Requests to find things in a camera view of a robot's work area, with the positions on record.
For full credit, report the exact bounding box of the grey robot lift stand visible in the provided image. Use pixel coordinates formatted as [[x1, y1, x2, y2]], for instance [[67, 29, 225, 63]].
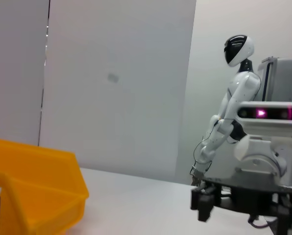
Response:
[[257, 56, 292, 102]]

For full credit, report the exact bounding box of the right gripper connector cable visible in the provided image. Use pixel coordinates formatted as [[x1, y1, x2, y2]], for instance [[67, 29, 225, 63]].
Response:
[[248, 214, 277, 229]]

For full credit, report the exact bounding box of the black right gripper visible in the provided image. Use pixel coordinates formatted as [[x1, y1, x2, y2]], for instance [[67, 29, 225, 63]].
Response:
[[190, 176, 292, 235]]

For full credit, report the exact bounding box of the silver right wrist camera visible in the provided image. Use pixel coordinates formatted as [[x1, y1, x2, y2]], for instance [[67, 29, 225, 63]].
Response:
[[237, 101, 292, 138]]

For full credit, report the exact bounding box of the white black humanoid robot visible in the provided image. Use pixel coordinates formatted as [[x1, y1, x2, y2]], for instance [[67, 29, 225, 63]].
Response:
[[189, 34, 262, 187]]

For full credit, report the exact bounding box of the yellow plastic bin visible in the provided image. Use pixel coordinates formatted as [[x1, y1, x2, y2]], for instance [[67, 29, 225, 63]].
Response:
[[0, 138, 90, 235]]

